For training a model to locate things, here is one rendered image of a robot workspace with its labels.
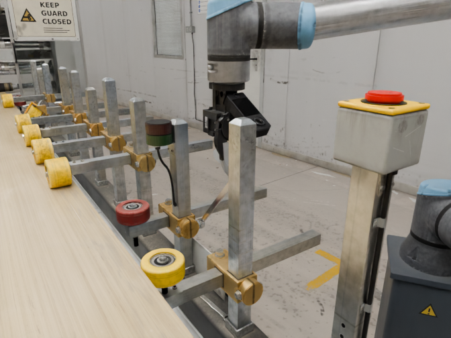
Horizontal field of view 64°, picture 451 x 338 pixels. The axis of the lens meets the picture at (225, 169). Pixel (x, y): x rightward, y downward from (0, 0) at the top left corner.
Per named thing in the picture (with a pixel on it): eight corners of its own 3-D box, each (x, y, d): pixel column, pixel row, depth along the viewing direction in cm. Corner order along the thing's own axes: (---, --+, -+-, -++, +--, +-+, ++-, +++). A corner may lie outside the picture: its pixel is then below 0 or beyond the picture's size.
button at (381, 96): (377, 103, 43) (379, 88, 43) (409, 108, 40) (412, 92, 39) (356, 106, 41) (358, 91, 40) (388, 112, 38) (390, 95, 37)
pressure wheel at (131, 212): (145, 234, 97) (141, 194, 93) (157, 247, 91) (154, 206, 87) (115, 243, 93) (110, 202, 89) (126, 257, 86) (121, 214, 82)
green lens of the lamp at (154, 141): (166, 137, 87) (165, 129, 86) (177, 143, 82) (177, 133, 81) (142, 141, 84) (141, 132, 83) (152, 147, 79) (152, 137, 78)
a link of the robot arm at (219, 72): (258, 60, 75) (219, 62, 70) (258, 84, 77) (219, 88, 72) (233, 58, 82) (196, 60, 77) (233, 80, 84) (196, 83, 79)
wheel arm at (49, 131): (151, 121, 167) (150, 113, 166) (154, 123, 164) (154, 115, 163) (30, 137, 141) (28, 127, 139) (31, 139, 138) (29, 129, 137)
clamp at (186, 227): (175, 215, 102) (174, 199, 100) (199, 235, 91) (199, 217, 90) (156, 220, 99) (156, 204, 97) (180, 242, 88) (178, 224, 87)
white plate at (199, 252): (176, 250, 107) (174, 220, 103) (226, 300, 87) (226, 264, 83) (174, 251, 107) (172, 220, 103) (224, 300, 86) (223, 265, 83)
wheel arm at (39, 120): (131, 113, 187) (131, 106, 185) (133, 114, 184) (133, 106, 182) (22, 125, 160) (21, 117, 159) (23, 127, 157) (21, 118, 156)
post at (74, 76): (90, 170, 179) (76, 70, 162) (92, 172, 176) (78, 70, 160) (82, 172, 177) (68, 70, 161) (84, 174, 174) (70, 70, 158)
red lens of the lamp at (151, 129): (165, 127, 86) (164, 118, 85) (176, 132, 81) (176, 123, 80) (141, 131, 83) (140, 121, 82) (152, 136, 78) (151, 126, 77)
